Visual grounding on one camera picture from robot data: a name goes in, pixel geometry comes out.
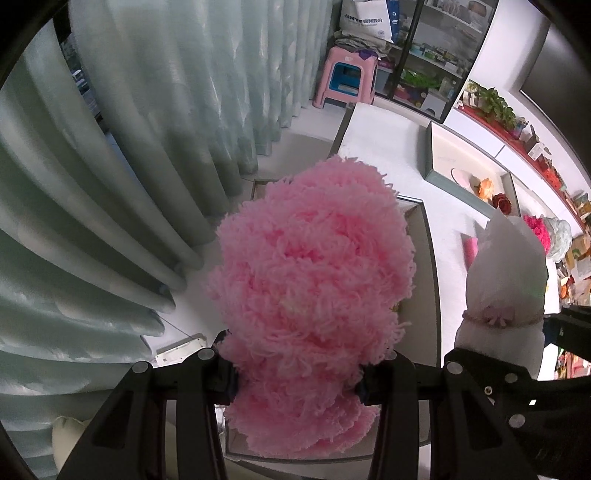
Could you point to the pale green curtain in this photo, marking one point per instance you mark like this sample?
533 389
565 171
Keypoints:
138 161

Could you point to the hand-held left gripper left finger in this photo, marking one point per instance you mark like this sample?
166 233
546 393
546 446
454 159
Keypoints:
226 384

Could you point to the red-edged wall shelf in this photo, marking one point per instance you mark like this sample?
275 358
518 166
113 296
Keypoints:
531 152

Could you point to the deep grey box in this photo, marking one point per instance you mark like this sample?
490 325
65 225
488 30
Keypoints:
422 286

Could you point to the pink folded towel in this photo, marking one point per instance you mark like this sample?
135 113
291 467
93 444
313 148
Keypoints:
472 251

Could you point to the cream cushion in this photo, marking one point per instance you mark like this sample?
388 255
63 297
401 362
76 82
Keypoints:
69 447

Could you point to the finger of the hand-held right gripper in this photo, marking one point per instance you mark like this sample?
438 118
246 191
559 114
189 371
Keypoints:
535 406
572 330

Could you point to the white cloth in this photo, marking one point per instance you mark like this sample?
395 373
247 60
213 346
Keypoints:
503 286

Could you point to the red fabric flower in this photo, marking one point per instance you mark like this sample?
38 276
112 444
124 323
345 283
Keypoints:
502 203

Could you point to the black-framed glass cabinet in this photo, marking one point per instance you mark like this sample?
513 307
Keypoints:
438 55

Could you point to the pale blue fluffy cloth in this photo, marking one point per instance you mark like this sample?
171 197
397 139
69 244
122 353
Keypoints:
559 240

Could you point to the magenta fluffy cloth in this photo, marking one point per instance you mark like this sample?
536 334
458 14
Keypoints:
538 233

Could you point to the pink round pad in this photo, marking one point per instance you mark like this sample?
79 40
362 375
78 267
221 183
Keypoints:
461 179

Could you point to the pile of colourful toys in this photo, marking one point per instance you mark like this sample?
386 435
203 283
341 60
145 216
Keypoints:
577 267

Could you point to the green potted plant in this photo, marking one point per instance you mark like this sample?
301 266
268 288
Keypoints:
491 104

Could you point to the orange fabric flower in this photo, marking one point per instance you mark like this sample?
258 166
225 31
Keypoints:
485 188

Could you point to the white power strip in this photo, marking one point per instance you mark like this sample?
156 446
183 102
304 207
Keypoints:
180 350

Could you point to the pink plastic stool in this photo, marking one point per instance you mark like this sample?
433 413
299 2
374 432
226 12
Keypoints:
345 78

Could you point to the shallow grey open box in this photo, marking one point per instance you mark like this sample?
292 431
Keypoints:
443 147

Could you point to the white shopping bag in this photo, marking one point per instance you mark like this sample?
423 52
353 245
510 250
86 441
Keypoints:
369 21

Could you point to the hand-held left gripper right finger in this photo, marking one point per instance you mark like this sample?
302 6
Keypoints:
365 388

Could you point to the grey folded bag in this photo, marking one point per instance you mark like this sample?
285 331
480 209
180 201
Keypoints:
360 45

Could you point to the pink fluffy cloth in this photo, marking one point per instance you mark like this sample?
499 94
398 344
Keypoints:
309 286

